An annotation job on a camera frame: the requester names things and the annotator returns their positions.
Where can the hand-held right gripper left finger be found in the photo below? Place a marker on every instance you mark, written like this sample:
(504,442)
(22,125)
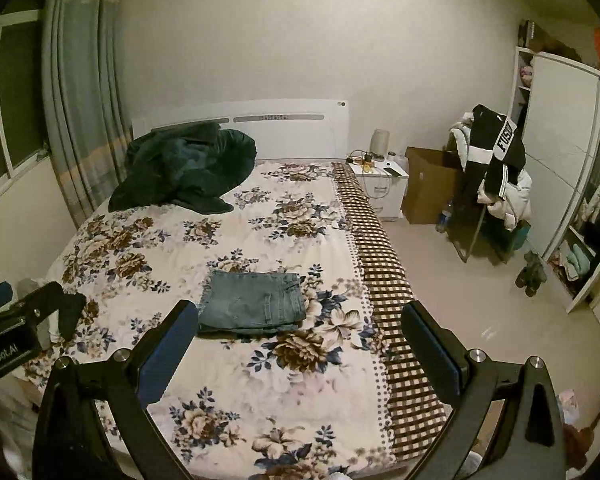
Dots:
(164,357)

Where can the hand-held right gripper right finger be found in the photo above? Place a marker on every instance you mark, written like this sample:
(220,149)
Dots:
(431,360)

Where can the blue jeans pants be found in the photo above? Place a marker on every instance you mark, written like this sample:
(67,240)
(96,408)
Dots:
(252,302)

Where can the dark green shoe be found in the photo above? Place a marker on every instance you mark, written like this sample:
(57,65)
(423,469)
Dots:
(524,270)
(536,282)

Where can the plastic water bottle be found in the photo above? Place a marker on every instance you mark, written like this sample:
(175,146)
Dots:
(444,217)

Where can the teal storage box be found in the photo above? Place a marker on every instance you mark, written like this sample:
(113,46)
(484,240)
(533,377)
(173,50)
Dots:
(517,237)

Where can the bed with floral sheet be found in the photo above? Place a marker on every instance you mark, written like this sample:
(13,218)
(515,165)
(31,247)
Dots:
(280,240)

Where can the white nightstand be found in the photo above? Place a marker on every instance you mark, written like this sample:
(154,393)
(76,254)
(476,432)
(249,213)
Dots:
(387,192)

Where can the brown cardboard box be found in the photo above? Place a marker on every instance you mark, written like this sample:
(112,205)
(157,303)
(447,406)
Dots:
(427,185)

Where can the dark green comforter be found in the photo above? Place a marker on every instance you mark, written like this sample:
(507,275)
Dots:
(185,167)

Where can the white framed window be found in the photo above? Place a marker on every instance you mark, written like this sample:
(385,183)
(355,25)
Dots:
(10,95)

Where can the black jacket with white stripes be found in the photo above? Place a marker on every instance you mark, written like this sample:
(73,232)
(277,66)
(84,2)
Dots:
(500,152)

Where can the grey table lamp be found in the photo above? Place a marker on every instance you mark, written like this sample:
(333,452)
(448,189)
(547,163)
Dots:
(380,144)

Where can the grey striped curtain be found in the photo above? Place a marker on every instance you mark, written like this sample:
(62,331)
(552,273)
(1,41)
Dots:
(82,90)

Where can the white wardrobe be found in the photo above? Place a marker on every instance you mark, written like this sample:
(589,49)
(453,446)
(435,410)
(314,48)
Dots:
(560,150)

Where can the white bed headboard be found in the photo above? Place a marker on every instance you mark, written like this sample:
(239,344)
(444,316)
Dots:
(290,132)

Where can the black chair frame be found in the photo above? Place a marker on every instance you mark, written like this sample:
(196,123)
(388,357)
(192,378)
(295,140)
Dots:
(467,240)

